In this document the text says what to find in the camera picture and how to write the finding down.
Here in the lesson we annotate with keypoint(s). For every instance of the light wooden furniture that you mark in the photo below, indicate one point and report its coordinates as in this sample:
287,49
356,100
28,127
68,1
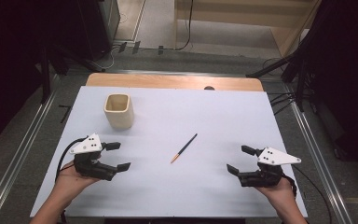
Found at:
236,18

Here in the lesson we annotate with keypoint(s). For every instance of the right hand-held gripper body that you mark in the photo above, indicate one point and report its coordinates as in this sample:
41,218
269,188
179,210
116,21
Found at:
275,158

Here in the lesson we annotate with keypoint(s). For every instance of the white table cover sheet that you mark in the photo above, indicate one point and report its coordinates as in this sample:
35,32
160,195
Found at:
199,118

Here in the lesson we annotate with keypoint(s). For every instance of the dark pencil with orange end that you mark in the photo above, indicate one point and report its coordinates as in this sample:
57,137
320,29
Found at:
184,148

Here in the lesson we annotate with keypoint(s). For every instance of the black cabinet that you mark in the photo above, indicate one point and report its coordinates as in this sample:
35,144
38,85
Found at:
98,28

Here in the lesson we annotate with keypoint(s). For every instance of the person's right hand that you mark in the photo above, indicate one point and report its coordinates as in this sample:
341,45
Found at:
278,193

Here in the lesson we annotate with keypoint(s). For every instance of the silver floor rail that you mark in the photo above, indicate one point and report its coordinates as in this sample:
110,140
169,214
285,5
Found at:
318,161
21,155

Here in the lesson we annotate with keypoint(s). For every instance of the black metal stand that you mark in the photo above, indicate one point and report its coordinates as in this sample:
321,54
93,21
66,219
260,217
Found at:
300,87
45,74

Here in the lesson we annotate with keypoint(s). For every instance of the dark curtain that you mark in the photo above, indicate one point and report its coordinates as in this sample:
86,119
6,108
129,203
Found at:
9,62
348,77

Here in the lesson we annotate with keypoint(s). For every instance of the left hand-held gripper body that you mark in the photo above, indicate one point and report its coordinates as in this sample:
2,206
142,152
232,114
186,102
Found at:
88,146

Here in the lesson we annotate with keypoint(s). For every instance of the person's left hand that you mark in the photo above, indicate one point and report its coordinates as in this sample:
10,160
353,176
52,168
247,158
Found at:
70,183

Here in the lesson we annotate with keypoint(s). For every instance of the beige square cup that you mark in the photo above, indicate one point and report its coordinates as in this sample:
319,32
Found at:
119,116

